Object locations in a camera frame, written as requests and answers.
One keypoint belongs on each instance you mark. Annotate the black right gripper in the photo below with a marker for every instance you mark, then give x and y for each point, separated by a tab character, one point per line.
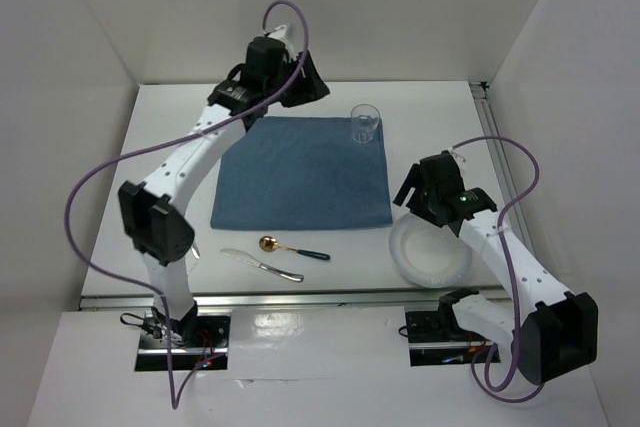
415	178

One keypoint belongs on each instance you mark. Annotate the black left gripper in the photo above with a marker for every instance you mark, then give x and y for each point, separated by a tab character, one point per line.
310	88

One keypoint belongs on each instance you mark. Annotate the clear drinking glass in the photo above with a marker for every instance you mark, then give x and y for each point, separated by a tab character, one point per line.
365	120

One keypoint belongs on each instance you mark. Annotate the white plate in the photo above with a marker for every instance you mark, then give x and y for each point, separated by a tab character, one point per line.
426	255

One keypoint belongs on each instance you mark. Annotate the blue cloth napkin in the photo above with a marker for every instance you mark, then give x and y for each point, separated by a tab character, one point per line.
302	174

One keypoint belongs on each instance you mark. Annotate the gold spoon dark handle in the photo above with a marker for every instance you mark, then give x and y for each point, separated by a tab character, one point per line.
270	244

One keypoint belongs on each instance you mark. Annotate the silver butter knife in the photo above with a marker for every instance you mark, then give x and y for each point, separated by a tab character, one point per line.
250	260

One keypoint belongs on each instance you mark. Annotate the silver fork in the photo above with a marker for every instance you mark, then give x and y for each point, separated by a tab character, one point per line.
195	251

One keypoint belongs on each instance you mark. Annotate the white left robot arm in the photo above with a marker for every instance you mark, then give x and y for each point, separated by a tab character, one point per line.
153	211

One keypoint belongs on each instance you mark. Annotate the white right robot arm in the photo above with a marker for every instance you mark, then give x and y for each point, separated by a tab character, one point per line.
549	330

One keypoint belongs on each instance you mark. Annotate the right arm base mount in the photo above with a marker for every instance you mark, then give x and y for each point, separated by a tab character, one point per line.
430	344

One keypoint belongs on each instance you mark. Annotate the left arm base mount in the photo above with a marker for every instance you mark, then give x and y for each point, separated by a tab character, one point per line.
206	343

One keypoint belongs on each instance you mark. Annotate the aluminium front rail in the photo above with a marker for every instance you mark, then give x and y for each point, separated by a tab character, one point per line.
278	300

